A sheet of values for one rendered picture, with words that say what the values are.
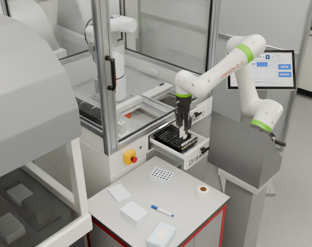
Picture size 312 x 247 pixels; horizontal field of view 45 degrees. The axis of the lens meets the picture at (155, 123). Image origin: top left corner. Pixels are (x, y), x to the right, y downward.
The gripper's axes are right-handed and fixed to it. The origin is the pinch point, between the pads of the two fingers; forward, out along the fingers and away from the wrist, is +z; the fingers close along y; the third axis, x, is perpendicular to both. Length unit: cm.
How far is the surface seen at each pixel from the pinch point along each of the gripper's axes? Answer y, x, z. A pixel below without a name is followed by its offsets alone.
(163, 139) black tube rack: -13.7, -2.7, 9.7
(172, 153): -2.4, -7.7, 12.0
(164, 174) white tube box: 1.2, -19.0, 20.0
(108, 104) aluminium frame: -19, -40, -29
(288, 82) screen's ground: 15, 108, 0
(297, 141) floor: 1, 188, 101
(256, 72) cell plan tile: -6, 96, -6
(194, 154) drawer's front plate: 10.3, -2.2, 10.2
